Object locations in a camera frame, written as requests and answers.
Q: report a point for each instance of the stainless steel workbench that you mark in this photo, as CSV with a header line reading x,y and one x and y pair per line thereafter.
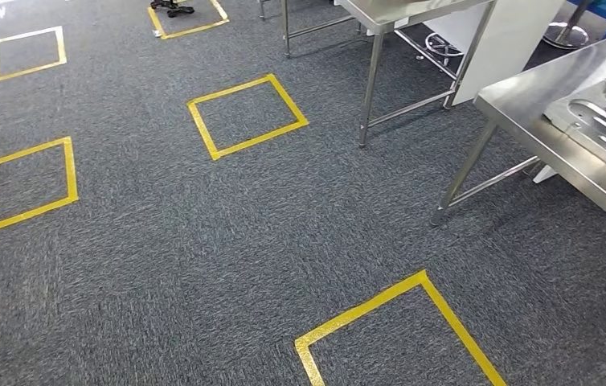
x,y
521,112

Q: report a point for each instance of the yellow floor tape square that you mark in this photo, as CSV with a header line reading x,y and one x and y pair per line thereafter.
x,y
192,104
61,48
367,306
70,170

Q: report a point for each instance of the stainless steel table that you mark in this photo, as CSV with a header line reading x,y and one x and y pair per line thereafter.
x,y
372,80
261,8

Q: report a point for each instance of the chrome stool base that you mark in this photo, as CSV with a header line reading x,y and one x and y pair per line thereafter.
x,y
444,51

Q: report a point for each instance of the black chair base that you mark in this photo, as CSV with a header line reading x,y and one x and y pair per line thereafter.
x,y
180,10

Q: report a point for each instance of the white partition panel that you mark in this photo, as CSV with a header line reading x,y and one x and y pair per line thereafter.
x,y
510,42

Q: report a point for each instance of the stamped sheet metal plate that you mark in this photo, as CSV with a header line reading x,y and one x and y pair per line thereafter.
x,y
590,120

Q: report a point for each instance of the chrome stanchion post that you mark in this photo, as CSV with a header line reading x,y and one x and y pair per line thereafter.
x,y
566,37

